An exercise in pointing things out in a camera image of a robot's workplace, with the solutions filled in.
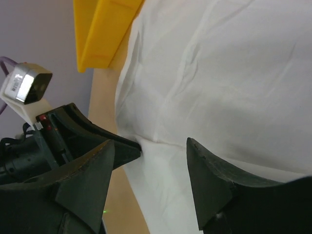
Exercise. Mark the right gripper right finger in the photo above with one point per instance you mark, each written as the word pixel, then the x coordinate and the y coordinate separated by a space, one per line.
pixel 229 200

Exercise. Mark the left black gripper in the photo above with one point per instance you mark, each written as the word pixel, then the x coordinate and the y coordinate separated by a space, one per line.
pixel 56 138

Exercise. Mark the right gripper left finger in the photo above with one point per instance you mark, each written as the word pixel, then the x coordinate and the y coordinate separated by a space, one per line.
pixel 66 200

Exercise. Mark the white long sleeve shirt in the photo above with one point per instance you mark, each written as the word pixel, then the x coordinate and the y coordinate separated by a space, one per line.
pixel 235 75

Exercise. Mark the yellow plastic tray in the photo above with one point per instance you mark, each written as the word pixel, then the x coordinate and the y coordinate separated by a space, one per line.
pixel 100 27

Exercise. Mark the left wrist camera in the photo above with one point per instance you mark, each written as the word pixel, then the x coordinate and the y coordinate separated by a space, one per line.
pixel 23 91

